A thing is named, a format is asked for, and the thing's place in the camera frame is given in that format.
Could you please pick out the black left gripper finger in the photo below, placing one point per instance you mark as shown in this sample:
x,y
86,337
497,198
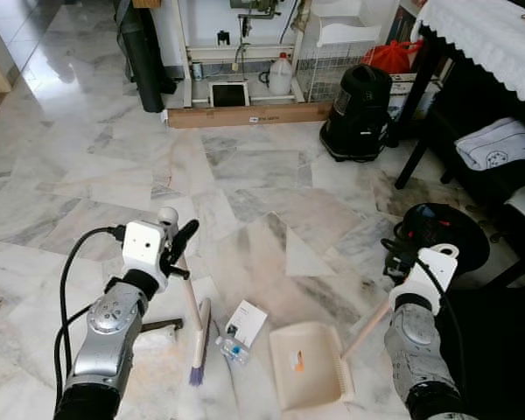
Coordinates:
x,y
185,234

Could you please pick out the beige broom with purple bristles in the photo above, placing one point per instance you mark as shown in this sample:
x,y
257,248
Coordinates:
x,y
199,341

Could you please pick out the crushed clear plastic bottle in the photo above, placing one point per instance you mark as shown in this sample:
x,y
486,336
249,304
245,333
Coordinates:
x,y
234,348

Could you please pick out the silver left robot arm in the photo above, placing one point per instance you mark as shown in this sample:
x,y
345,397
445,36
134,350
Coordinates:
x,y
114,324

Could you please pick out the black round floor appliance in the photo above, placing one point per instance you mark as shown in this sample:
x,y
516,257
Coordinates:
x,y
455,232

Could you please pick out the small white carton box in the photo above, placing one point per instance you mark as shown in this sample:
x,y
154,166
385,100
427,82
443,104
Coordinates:
x,y
248,321

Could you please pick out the black fabric seat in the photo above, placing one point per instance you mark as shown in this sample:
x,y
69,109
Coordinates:
x,y
499,350

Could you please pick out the long brown cardboard box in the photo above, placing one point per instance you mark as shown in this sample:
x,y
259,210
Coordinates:
x,y
245,115

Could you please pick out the black canister vacuum cleaner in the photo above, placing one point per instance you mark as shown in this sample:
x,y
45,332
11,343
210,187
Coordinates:
x,y
359,114

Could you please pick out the white framed tablet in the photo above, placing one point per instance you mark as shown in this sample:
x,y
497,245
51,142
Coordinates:
x,y
228,94

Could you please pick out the white folded cloth cushion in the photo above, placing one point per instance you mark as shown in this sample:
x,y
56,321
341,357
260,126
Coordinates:
x,y
499,144

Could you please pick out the tall black rolled bag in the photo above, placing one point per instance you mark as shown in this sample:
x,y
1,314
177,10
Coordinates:
x,y
144,61

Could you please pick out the white plastic jug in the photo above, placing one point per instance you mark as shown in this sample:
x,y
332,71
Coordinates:
x,y
281,77

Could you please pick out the red plastic bag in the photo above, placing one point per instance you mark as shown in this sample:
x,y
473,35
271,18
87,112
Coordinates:
x,y
392,57

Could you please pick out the white lace tablecloth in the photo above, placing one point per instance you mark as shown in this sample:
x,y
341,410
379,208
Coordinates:
x,y
490,39

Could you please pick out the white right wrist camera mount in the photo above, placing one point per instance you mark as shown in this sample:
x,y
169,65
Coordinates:
x,y
429,276

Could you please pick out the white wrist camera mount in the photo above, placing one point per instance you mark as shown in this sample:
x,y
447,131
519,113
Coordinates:
x,y
429,276
142,249

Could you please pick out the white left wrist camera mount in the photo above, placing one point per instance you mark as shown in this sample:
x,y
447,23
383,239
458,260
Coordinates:
x,y
142,249

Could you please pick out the black table frame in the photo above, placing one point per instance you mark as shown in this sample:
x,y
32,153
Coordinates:
x,y
420,105

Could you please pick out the white sewing table frame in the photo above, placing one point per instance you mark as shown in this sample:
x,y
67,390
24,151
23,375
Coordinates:
x,y
192,52

